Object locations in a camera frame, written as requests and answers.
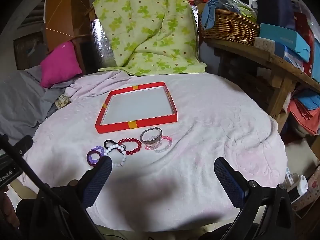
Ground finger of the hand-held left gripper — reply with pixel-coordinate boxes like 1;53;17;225
14;135;34;158

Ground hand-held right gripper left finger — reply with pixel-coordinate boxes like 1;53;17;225
15;156;113;240

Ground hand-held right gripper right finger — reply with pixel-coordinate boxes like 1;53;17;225
214;157;295;240

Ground dark purple bangle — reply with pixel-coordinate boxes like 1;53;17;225
86;151;101;167

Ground purple bead bracelet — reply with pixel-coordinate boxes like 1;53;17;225
91;145;105;157

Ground white bead bracelet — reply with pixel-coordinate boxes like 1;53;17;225
104;144;127;167

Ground black hair tie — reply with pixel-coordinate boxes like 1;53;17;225
103;139;117;150

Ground red bead bracelet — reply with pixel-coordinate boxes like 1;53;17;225
117;138;139;155

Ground pink clear bead bracelet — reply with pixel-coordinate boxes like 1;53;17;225
144;135;163;151

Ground silver metal bangle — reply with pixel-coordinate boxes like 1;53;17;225
140;127;163;145

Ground pale lilac bead bracelet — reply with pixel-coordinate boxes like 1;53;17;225
153;140;173;154

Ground pink coil hair tie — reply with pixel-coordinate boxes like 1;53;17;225
160;135;173;147

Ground shallow red cardboard box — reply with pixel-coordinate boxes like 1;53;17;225
95;81;178;134

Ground person's left hand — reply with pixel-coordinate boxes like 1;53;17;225
0;190;20;230

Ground grey blanket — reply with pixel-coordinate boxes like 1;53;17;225
0;65;75;140

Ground small floral patterned cloth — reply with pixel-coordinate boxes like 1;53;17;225
54;94;72;109

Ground pale pink plush blanket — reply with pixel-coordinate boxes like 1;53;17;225
20;71;288;232

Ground white plastic appliance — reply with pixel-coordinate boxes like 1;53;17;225
286;167;308;199

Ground floral print storage box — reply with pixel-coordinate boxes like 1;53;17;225
292;165;320;218

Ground magenta pillow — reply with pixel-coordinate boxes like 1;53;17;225
40;41;83;88

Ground dark brown crate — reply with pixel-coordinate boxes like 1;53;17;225
14;37;48;70

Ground coral folded towels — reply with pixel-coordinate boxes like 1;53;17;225
290;99;320;135

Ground blue folded cloth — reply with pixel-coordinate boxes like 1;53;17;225
294;89;320;110

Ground wooden table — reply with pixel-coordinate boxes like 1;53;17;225
200;37;320;125

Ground small white patterned box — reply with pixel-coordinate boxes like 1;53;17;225
254;37;275;53

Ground orange wooden cabinet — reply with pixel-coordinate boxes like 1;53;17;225
45;0;90;45

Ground wicker basket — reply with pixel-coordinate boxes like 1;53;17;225
200;9;260;47

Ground blue cardboard box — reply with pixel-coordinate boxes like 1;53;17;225
259;23;312;63

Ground green floral quilt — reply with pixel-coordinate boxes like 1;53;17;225
92;0;207;77

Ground tall red box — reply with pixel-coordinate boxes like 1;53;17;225
294;11;317;77

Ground light blue cloth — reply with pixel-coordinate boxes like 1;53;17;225
201;0;240;29

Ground dark blue bag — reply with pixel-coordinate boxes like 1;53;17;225
255;0;295;30

